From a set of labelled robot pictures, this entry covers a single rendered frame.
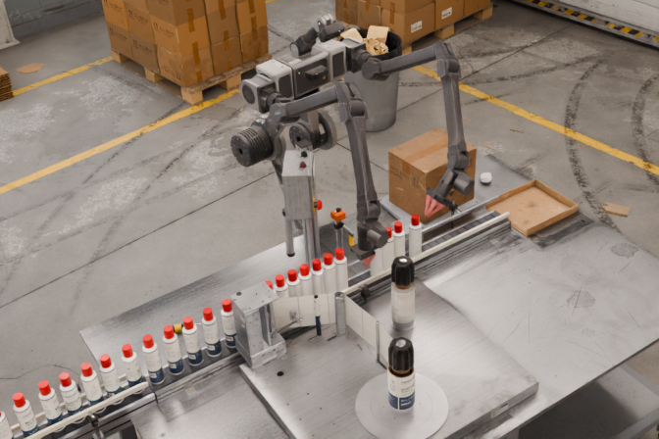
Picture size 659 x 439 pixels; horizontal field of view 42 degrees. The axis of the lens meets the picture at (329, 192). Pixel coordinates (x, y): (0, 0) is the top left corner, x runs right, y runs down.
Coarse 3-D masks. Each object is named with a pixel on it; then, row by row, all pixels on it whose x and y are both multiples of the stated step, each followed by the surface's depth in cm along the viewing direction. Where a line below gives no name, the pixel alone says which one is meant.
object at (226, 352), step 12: (492, 216) 367; (468, 228) 360; (432, 240) 355; (444, 240) 355; (408, 252) 350; (360, 276) 338; (384, 276) 338; (228, 348) 310; (204, 360) 305; (216, 360) 305; (168, 372) 301; (192, 372) 301; (168, 384) 297
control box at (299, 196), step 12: (288, 156) 303; (312, 156) 304; (288, 168) 297; (288, 180) 294; (300, 180) 294; (312, 180) 300; (288, 192) 297; (300, 192) 297; (312, 192) 299; (288, 204) 300; (300, 204) 300; (312, 204) 300; (288, 216) 303; (300, 216) 303; (312, 216) 303
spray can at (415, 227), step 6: (414, 216) 336; (414, 222) 335; (414, 228) 336; (420, 228) 336; (414, 234) 337; (420, 234) 338; (414, 240) 339; (420, 240) 340; (414, 246) 341; (420, 246) 342; (414, 252) 342; (420, 252) 343
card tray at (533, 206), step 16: (512, 192) 385; (528, 192) 388; (544, 192) 387; (496, 208) 379; (512, 208) 379; (528, 208) 378; (544, 208) 377; (560, 208) 377; (576, 208) 373; (512, 224) 369; (528, 224) 368; (544, 224) 365
